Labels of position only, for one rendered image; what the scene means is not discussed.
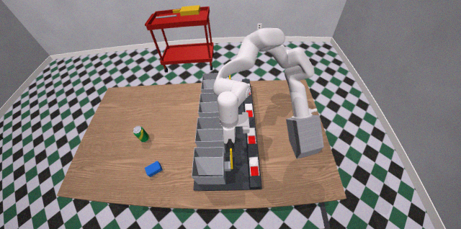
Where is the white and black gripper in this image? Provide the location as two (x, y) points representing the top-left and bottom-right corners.
(221, 125), (236, 148)

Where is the blue plastic box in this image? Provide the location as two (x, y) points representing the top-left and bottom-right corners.
(145, 161), (163, 177)

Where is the green drink can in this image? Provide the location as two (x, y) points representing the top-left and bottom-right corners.
(133, 126), (149, 143)

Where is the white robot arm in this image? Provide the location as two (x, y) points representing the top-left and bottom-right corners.
(213, 28), (317, 133)

